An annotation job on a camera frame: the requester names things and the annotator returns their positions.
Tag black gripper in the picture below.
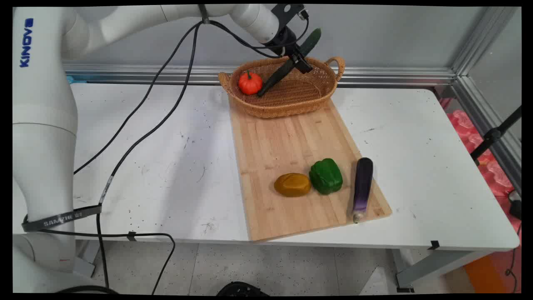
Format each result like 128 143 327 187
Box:
262 24 313 75

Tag long dark green cucumber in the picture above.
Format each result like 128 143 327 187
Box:
257 28 322 98

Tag yellow-brown potato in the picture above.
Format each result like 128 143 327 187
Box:
274 172 312 198

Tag woven wicker basket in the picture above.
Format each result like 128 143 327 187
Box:
218 56 346 119

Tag small orange pumpkin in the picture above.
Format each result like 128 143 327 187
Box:
238 70 264 96

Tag wooden cutting board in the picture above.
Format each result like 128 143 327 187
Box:
228 94 392 243

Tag green bell pepper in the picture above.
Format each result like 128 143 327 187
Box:
309 158 344 195

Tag purple eggplant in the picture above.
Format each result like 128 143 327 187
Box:
352 157 374 224

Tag pink plastic packaging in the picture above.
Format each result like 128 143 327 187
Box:
446 109 517 197

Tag black tripod leg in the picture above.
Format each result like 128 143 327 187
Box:
470 106 522 166

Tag black round base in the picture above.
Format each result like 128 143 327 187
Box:
217 281 270 297

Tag grey table leg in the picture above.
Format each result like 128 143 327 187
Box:
391 249 494 293

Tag small black device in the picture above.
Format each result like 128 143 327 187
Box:
509 190 522 220

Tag orange box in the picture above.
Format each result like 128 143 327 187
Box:
463 255 500 294

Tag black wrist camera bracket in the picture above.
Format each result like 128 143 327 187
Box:
271 4 309 29

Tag horizontal aluminium frame rail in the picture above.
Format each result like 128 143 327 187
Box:
62 63 457 87

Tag thick black cable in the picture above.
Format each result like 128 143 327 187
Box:
96 22 201 290

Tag aluminium frame corner post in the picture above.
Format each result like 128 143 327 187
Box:
450 6 522 194

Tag black cable under table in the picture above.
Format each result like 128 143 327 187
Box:
25 228 176 295

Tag black Samzhe velcro strap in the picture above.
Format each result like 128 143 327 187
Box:
22 205 103 233

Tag thin black floor cable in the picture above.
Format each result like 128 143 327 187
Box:
505 221 522 294

